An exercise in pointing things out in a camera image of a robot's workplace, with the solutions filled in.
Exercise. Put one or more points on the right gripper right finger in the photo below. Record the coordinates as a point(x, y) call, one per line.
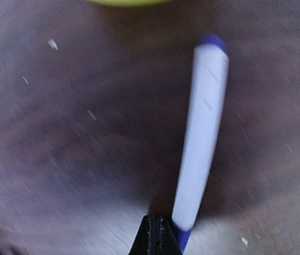
point(165, 242)

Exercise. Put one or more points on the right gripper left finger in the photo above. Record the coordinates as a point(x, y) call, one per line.
point(144, 243)

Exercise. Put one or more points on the purple-capped white marker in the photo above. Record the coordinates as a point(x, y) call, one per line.
point(208, 86)

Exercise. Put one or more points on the yellow-green plastic bowl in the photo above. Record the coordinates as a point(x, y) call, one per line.
point(128, 3)

